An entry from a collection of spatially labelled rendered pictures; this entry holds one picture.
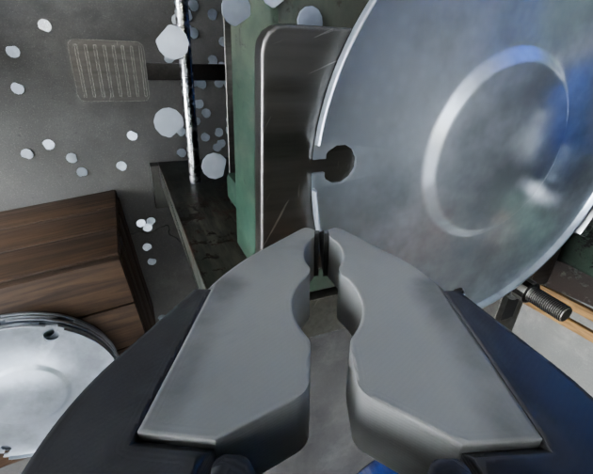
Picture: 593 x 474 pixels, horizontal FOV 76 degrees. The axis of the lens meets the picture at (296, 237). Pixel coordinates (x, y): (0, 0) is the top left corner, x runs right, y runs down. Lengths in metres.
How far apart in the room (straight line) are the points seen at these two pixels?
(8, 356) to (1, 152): 0.45
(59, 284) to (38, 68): 0.46
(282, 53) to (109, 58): 0.62
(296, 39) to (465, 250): 0.21
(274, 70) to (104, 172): 0.84
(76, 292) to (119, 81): 0.38
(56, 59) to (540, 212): 0.89
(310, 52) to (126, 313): 0.63
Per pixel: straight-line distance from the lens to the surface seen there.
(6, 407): 0.84
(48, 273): 0.73
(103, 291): 0.74
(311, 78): 0.21
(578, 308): 1.55
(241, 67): 0.45
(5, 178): 1.04
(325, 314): 0.48
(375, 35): 0.22
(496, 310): 0.48
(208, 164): 0.34
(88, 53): 0.81
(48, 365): 0.78
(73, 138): 1.00
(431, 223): 0.29
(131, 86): 0.81
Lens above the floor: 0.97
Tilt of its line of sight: 54 degrees down
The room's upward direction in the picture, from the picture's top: 138 degrees clockwise
